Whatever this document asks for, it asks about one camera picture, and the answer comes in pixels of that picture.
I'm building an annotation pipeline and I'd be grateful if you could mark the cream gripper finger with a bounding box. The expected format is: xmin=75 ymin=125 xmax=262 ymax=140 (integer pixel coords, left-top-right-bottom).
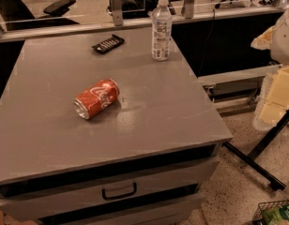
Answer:
xmin=252 ymin=66 xmax=289 ymax=131
xmin=251 ymin=27 xmax=273 ymax=51

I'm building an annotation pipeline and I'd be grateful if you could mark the red coke can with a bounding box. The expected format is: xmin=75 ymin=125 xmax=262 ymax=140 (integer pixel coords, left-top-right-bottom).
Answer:
xmin=73 ymin=79 xmax=120 ymax=120

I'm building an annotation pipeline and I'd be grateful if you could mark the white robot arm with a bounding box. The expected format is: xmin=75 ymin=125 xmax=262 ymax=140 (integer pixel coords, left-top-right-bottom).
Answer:
xmin=251 ymin=8 xmax=289 ymax=131

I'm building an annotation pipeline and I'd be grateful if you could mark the clear plastic water bottle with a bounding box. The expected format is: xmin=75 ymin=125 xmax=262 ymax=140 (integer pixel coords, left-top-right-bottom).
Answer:
xmin=151 ymin=0 xmax=172 ymax=61

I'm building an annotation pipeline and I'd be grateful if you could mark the black metal floor stand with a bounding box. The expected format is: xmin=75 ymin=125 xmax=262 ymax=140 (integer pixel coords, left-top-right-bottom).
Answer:
xmin=223 ymin=110 xmax=289 ymax=191

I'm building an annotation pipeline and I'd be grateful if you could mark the green snack bag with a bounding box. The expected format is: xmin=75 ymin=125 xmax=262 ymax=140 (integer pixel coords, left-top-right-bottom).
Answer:
xmin=262 ymin=204 xmax=289 ymax=225

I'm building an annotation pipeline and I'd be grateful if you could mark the grey lower drawer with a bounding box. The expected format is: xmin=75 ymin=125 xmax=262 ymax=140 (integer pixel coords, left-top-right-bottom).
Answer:
xmin=63 ymin=192 xmax=205 ymax=225

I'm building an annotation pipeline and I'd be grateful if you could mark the grey drawer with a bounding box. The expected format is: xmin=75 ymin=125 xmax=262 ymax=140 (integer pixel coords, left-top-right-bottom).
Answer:
xmin=63 ymin=192 xmax=205 ymax=225
xmin=0 ymin=157 xmax=219 ymax=221

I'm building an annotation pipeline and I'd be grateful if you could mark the black snack bar wrapper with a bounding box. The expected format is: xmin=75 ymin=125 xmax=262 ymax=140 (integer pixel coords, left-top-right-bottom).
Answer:
xmin=93 ymin=35 xmax=125 ymax=54

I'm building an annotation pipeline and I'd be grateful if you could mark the black office chair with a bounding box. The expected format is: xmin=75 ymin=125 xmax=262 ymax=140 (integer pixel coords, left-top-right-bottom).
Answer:
xmin=0 ymin=0 xmax=76 ymax=31

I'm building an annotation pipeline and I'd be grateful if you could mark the grey upper drawer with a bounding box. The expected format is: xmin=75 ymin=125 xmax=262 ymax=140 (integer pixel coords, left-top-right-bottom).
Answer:
xmin=0 ymin=157 xmax=219 ymax=221

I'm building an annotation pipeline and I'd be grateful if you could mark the grey metal rail post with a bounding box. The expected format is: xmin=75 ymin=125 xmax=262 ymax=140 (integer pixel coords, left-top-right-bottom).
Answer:
xmin=110 ymin=0 xmax=123 ymax=26
xmin=181 ymin=0 xmax=194 ymax=19

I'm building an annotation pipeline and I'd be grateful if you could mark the wire basket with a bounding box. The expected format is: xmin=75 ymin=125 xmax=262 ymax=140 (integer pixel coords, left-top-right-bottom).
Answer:
xmin=251 ymin=200 xmax=289 ymax=225

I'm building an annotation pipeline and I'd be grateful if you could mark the black drawer handle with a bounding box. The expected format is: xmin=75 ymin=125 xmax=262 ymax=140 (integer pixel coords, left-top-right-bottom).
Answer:
xmin=101 ymin=182 xmax=138 ymax=201

